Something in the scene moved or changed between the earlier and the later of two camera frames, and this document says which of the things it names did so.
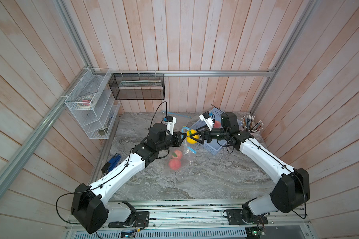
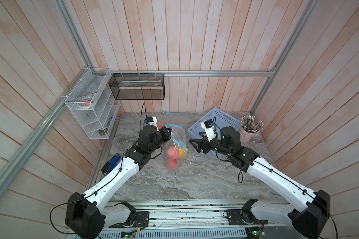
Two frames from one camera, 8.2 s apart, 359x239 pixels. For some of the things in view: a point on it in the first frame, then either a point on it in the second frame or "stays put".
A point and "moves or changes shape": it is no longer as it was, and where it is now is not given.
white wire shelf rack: (94, 103) stays put
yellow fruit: (190, 140) to (181, 153)
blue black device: (112, 163) stays put
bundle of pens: (247, 121) stays put
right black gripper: (207, 133) to (205, 142)
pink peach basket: (178, 153) to (173, 160)
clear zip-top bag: (179, 159) moves or changes shape
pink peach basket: (174, 164) to (173, 153)
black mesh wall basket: (138, 86) stays put
